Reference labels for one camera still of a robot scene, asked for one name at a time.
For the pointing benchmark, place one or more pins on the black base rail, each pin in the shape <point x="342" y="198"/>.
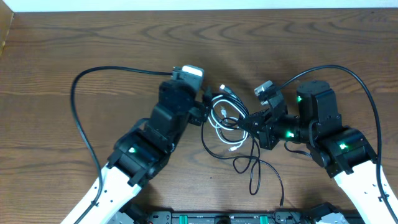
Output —
<point x="325" y="213"/>

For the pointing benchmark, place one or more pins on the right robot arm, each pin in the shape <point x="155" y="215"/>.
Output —
<point x="344" y="152"/>

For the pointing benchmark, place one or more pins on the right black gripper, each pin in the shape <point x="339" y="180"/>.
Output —
<point x="265" y="129"/>

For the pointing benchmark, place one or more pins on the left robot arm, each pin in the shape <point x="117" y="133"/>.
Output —
<point x="140" y="154"/>

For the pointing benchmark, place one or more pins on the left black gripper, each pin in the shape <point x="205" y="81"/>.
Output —
<point x="199" y="112"/>

